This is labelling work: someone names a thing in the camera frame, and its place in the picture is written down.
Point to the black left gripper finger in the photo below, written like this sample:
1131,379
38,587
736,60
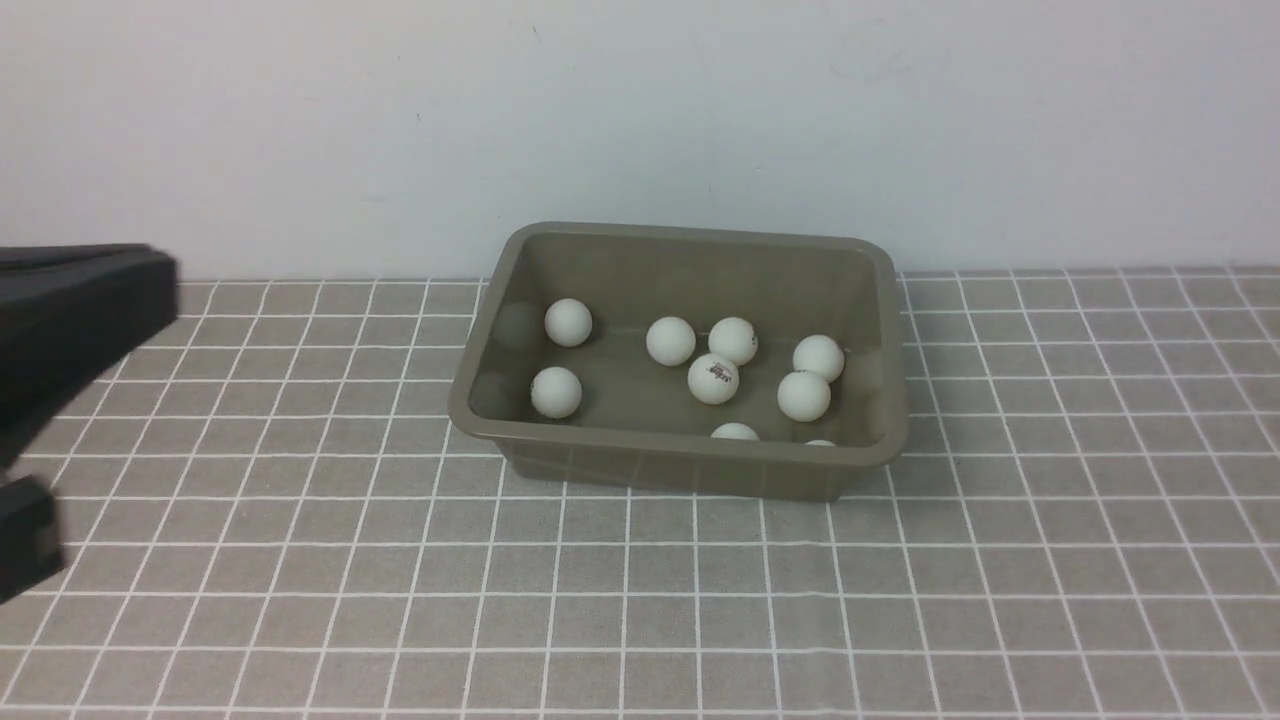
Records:
68,313
32,549

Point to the white ball red logo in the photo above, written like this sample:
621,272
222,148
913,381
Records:
713,379

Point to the white ball printed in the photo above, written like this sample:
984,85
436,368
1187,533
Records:
803,396

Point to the grey checked tablecloth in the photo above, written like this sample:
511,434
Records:
269,516

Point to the olive green plastic bin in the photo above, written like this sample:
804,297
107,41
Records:
638,424

